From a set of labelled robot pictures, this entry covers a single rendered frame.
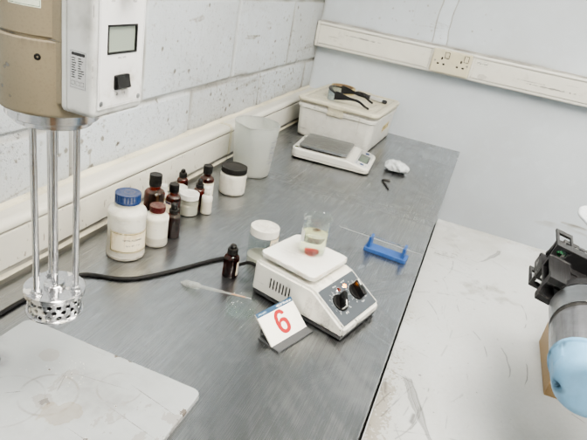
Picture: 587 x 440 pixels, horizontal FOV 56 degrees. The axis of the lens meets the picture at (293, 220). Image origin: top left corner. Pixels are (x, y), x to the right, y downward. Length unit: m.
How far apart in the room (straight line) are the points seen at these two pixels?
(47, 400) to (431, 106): 1.86
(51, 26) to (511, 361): 0.88
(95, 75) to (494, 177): 1.99
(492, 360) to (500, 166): 1.39
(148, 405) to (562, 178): 1.91
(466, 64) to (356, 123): 0.50
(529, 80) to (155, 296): 1.65
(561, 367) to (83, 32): 0.54
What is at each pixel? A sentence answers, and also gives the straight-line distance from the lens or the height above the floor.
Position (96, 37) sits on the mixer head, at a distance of 0.52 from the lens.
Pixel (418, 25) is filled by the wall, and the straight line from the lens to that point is 2.29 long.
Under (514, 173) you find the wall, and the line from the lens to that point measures 2.35.
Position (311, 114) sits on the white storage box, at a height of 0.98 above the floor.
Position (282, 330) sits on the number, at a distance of 0.93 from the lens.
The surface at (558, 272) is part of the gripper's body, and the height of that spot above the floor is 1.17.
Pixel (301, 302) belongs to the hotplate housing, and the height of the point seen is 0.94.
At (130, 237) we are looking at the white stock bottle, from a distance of 1.06.
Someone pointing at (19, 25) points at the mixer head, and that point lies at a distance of 0.56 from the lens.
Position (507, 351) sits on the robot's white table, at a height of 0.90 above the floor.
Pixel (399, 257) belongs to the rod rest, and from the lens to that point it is 1.26.
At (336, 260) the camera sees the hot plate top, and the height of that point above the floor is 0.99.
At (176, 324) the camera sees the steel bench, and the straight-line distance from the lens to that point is 0.93.
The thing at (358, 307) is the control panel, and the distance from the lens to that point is 0.99.
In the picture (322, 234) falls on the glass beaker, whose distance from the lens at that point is 0.98.
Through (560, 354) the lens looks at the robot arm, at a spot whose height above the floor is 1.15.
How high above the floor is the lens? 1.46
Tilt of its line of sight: 25 degrees down
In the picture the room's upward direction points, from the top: 11 degrees clockwise
